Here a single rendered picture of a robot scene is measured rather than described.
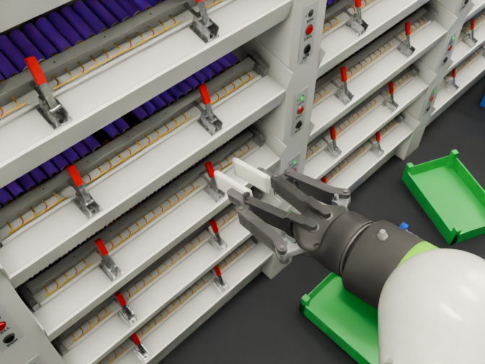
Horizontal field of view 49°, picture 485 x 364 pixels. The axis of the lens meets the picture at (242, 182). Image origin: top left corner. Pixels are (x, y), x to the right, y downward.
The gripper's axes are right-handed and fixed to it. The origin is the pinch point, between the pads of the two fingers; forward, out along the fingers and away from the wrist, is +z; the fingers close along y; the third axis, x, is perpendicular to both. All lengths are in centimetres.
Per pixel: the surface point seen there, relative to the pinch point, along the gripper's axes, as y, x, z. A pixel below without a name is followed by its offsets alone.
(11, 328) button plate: -33.8, -19.4, 22.7
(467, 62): 145, -65, 39
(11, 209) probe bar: -24.1, -2.8, 26.7
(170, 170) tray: 0.6, -9.0, 20.7
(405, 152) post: 100, -78, 36
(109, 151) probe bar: -6.3, -2.9, 26.5
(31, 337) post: -32.3, -25.4, 24.1
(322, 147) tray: 54, -45, 33
